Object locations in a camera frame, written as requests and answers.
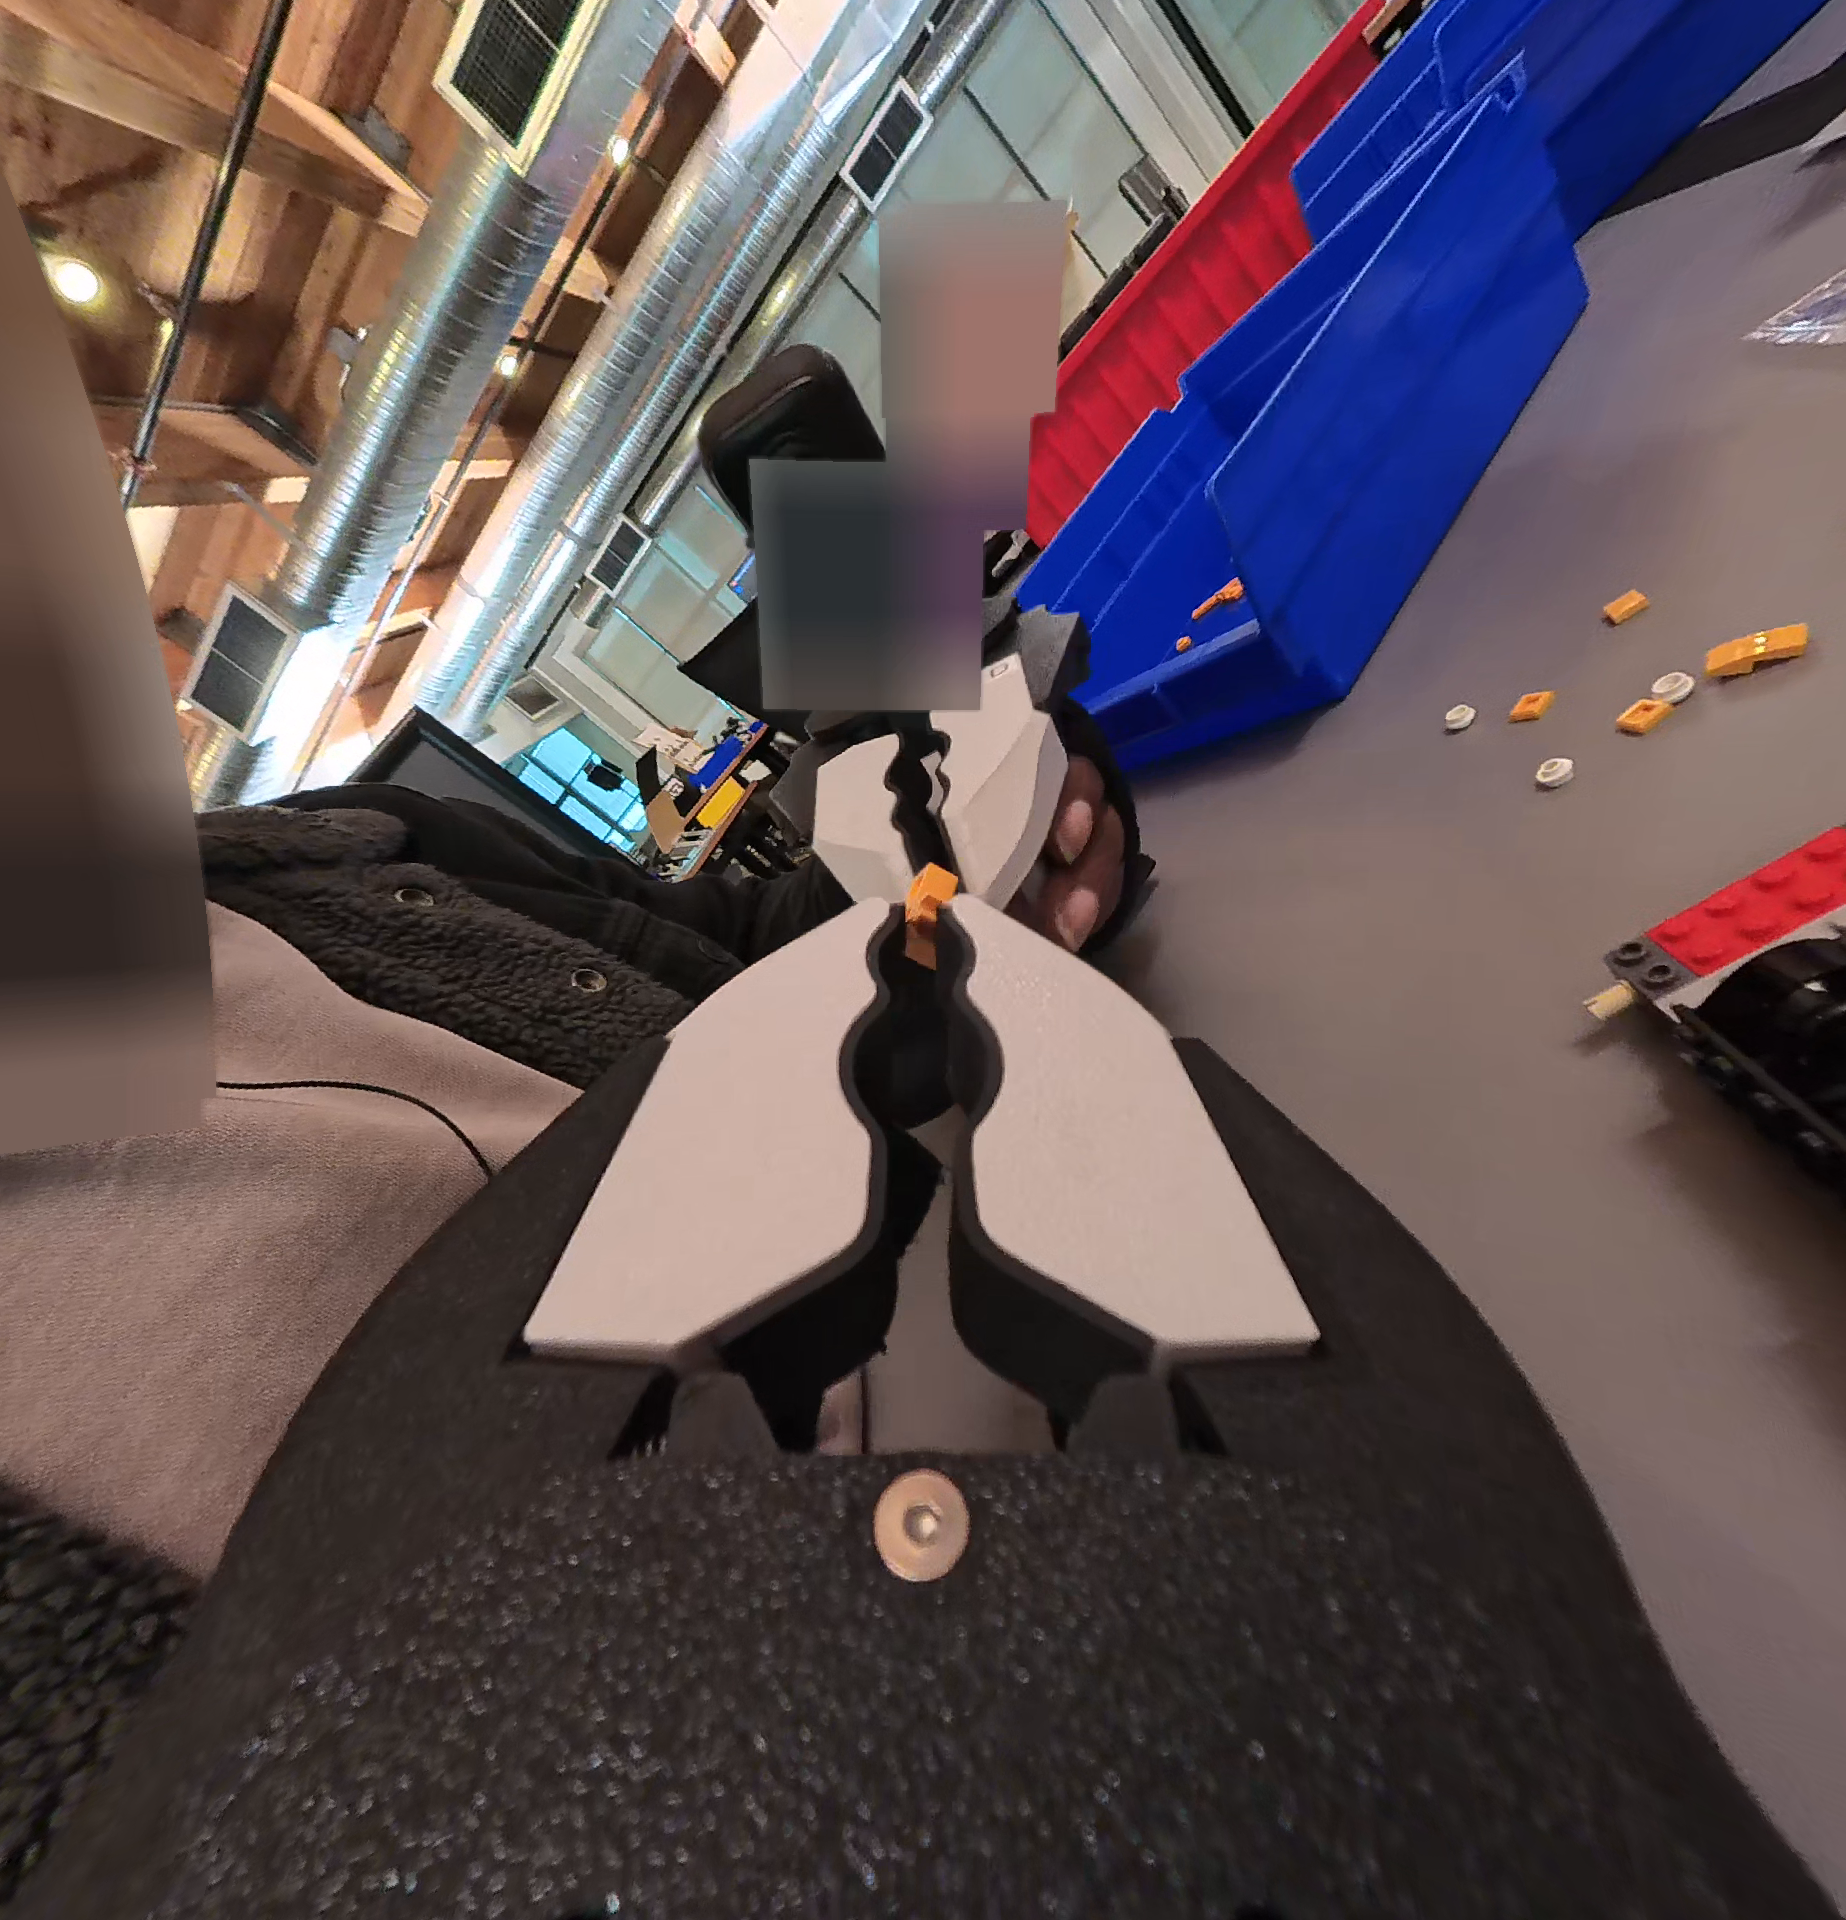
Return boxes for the person's left hand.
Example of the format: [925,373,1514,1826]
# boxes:
[1010,751,1149,956]

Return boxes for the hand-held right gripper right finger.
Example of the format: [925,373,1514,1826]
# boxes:
[946,895,1324,1456]

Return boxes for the clear bag of dark pieces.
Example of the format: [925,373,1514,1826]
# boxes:
[1740,247,1846,357]

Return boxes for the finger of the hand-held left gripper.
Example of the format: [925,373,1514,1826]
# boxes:
[806,727,932,903]
[941,658,1079,904]

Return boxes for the long blue plastic bin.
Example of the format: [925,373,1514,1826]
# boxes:
[1290,0,1844,254]

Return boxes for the scattered orange white lego pieces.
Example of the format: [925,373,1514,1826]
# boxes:
[1441,501,1846,796]

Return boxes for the red plastic bin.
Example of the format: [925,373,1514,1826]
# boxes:
[1026,0,1408,551]

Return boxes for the silver ventilation duct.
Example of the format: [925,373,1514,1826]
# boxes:
[189,0,1017,815]

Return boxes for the beige hooded sweatshirt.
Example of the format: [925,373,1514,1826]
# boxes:
[0,901,598,1580]

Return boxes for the dark monitor panel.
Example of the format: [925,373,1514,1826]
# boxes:
[345,705,673,868]

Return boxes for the black earbud with cable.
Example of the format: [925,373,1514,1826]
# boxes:
[215,1072,493,1177]

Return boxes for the orange black lego car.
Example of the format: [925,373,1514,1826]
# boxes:
[1582,801,1846,1227]

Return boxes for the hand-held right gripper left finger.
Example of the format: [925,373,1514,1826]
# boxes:
[520,898,939,1456]

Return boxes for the person's left forearm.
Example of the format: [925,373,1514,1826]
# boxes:
[413,817,864,994]

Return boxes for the white ceiling vent grille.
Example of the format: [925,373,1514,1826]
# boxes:
[433,0,613,170]
[177,586,305,748]
[838,82,928,209]

